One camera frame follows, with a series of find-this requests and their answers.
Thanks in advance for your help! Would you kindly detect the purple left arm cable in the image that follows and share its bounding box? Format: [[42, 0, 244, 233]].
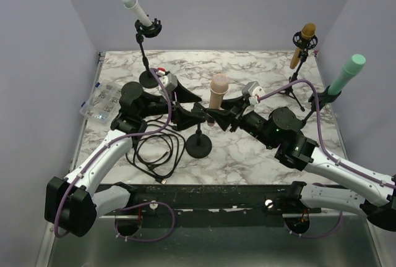
[[54, 69, 176, 242]]

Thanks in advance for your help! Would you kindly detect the gold microphone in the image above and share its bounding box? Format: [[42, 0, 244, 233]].
[[290, 23, 318, 69]]

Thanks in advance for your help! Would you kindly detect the clear plastic screw box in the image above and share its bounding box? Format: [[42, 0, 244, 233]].
[[80, 80, 121, 124]]

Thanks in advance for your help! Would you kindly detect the black front mounting rail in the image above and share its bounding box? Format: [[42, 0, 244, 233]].
[[81, 182, 364, 232]]

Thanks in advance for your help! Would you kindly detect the black tripod shock-mount stand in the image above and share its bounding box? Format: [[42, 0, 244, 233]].
[[278, 30, 319, 112]]

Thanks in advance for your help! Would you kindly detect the black round-base shock-mount stand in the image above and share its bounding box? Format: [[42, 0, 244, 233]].
[[134, 18, 162, 89]]

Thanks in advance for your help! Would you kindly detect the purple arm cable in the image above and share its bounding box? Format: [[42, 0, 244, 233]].
[[54, 69, 176, 242], [256, 78, 396, 240]]

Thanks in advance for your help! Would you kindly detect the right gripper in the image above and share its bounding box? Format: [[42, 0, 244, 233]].
[[207, 95, 278, 149]]

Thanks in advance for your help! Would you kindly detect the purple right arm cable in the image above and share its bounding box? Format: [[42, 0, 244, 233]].
[[256, 78, 396, 240]]

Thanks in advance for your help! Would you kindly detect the green microphone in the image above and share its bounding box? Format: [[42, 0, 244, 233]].
[[327, 54, 366, 96]]

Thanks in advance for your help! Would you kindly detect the white microphone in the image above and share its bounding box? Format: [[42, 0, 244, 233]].
[[122, 0, 152, 27]]

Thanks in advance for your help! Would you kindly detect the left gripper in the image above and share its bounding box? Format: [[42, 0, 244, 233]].
[[139, 80, 206, 130]]

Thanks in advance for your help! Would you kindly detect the black round-base clip stand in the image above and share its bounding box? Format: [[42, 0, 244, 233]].
[[185, 103, 213, 159]]

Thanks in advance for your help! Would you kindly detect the pink microphone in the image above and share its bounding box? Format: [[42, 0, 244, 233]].
[[209, 74, 229, 109]]

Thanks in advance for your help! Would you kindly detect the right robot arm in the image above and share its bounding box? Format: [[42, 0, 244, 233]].
[[207, 101, 395, 232]]

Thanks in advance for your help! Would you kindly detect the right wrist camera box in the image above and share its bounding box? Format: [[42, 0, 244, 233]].
[[242, 81, 265, 106]]

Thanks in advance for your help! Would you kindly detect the black round-base clamp stand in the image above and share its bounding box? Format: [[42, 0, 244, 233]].
[[302, 87, 342, 127]]

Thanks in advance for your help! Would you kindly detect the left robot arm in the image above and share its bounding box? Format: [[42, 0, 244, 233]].
[[45, 82, 204, 238]]

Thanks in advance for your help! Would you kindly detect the black coiled usb cable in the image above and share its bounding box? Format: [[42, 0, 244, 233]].
[[126, 117, 188, 184]]

